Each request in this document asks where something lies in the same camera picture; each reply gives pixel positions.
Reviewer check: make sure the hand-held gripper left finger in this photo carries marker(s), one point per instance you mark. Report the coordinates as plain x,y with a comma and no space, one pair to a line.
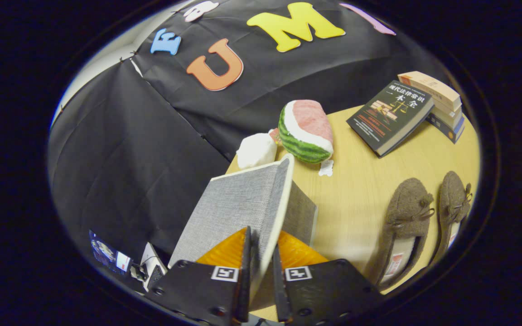
246,271

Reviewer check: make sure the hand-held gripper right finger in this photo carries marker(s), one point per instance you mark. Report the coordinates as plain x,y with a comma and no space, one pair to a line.
280,285

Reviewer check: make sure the grey fabric storage box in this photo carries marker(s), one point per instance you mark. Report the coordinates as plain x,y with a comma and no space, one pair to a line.
234,203

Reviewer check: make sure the brown fuzzy shoe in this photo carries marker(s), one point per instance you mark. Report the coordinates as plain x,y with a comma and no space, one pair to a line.
453,194
406,203

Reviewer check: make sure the white device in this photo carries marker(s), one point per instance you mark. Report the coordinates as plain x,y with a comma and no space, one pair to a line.
152,267

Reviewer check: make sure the white plush toy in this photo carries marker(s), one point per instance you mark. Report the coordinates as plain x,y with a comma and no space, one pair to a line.
256,151

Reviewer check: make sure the dark blue printed object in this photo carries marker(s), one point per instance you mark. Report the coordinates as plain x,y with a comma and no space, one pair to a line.
107,253

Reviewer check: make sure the watermelon slice plush toy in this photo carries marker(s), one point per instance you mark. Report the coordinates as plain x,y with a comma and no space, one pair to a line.
306,131

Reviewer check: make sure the black cover book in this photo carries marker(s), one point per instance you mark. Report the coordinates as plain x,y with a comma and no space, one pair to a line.
388,117

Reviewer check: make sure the white cover book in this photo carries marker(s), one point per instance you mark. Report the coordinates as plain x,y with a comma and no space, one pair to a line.
451,117

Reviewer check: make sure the beige cover book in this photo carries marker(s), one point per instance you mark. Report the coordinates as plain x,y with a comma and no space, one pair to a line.
433,88

